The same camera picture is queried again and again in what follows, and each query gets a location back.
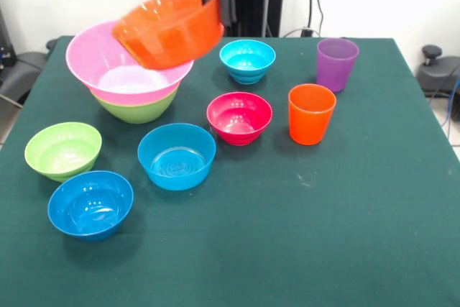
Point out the orange bowl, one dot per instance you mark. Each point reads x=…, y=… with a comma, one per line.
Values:
x=172, y=41

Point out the small red bowl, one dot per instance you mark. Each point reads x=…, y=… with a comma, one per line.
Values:
x=239, y=116

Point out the large pink bowl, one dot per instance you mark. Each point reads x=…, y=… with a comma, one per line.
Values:
x=108, y=66

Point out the wide light blue bowl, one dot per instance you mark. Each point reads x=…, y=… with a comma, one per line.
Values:
x=176, y=156

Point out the small light blue footed bowl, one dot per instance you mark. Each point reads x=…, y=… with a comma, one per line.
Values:
x=247, y=60

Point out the purple cup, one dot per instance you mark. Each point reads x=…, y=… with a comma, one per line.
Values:
x=336, y=68

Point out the orange cup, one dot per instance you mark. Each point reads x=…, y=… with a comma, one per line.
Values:
x=311, y=116

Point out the large green bowl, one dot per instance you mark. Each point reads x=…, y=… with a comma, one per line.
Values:
x=136, y=113

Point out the black round knob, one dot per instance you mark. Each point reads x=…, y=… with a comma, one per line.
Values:
x=51, y=44

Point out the black and grey equipment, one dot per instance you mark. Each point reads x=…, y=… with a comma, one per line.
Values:
x=21, y=69

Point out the dark green tablecloth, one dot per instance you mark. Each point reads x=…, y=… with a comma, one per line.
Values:
x=323, y=195

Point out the small green bowl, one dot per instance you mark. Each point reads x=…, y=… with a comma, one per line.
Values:
x=61, y=149

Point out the black equipment with knob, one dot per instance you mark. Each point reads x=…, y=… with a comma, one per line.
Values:
x=436, y=73

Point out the dark blue bowl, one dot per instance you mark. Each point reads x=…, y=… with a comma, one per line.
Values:
x=90, y=206

